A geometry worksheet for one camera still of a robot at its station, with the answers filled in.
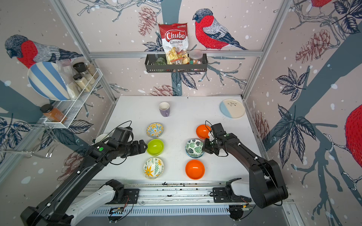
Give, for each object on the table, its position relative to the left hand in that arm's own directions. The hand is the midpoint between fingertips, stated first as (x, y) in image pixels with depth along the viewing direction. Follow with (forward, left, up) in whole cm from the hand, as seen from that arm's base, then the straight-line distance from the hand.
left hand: (143, 144), depth 76 cm
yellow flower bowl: (-8, -4, -16) cm, 18 cm away
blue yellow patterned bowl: (+19, -1, -16) cm, 25 cm away
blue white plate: (+40, -62, -17) cm, 76 cm away
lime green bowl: (+4, -4, -13) cm, 14 cm away
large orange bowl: (-9, -28, -14) cm, 33 cm away
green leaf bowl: (0, -29, -13) cm, 32 cm away
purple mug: (+31, -8, -7) cm, 33 cm away
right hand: (+3, -34, -11) cm, 35 cm away
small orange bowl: (+16, -35, -13) cm, 40 cm away
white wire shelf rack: (+13, +40, +14) cm, 45 cm away
